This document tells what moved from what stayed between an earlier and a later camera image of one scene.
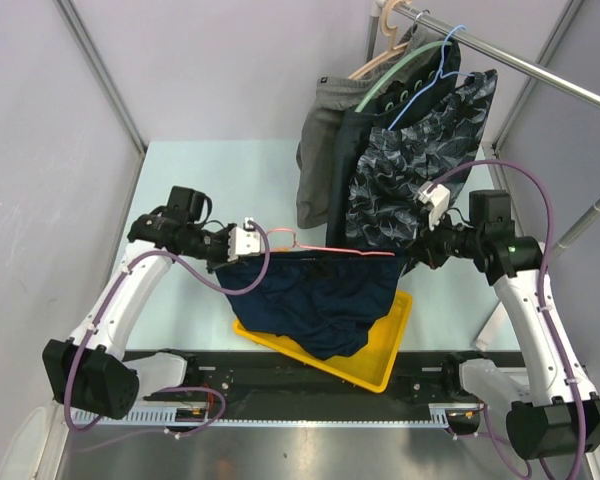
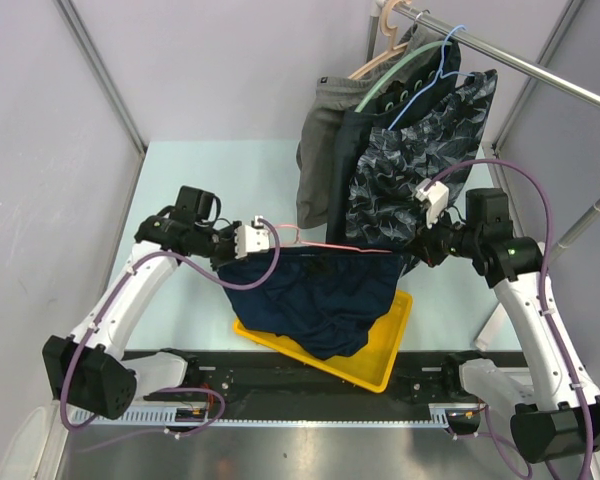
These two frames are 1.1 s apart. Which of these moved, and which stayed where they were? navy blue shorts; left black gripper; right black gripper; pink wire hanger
Moved: pink wire hanger
Stayed: navy blue shorts; left black gripper; right black gripper
